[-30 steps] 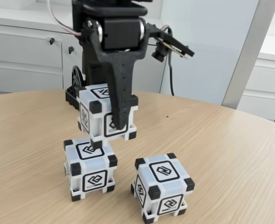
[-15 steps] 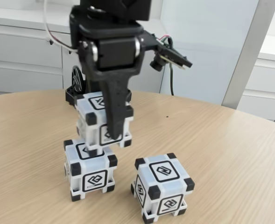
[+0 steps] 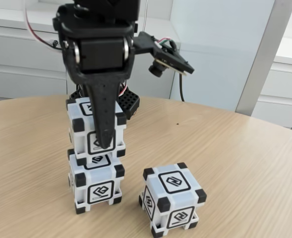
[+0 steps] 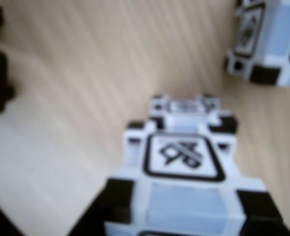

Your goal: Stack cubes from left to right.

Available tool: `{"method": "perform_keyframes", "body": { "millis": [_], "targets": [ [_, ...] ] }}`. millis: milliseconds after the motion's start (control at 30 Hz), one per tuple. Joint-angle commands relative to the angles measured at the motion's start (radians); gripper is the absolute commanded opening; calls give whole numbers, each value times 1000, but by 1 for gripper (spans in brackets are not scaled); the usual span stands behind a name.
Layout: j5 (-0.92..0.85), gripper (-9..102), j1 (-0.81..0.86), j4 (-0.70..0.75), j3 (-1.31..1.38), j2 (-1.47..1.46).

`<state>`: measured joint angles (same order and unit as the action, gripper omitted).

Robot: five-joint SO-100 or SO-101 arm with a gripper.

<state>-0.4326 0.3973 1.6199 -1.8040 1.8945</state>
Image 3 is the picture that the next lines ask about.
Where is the white low cabinet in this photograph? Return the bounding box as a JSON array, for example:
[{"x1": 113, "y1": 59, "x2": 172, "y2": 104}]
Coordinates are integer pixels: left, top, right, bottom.
[{"x1": 251, "y1": 56, "x2": 292, "y2": 136}]

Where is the white drawer cabinet with locks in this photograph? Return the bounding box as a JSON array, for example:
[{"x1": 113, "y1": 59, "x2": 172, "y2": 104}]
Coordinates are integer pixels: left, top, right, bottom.
[{"x1": 0, "y1": 24, "x2": 181, "y2": 103}]

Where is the red and white servo cable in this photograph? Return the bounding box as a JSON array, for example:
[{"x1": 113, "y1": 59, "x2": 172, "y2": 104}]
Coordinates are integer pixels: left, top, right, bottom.
[{"x1": 23, "y1": 0, "x2": 63, "y2": 52}]

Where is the grey metal post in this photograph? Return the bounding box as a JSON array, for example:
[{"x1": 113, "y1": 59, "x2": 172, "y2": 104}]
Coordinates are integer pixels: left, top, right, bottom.
[{"x1": 235, "y1": 0, "x2": 292, "y2": 117}]

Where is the white cube with paperclip symbol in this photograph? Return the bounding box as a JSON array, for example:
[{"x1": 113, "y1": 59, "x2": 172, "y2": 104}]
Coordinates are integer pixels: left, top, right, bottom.
[{"x1": 67, "y1": 148, "x2": 126, "y2": 215}]

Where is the black camera cable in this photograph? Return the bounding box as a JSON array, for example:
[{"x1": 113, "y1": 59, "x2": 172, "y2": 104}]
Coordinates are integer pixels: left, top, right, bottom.
[{"x1": 177, "y1": 73, "x2": 186, "y2": 102}]

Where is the white cube with lamp symbol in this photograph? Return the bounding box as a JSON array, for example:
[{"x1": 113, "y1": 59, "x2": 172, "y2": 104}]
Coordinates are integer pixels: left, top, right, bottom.
[{"x1": 65, "y1": 97, "x2": 127, "y2": 166}]

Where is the white cube with zigzag symbol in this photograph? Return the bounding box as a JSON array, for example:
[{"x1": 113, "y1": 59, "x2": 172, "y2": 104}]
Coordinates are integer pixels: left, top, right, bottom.
[{"x1": 138, "y1": 162, "x2": 208, "y2": 236}]

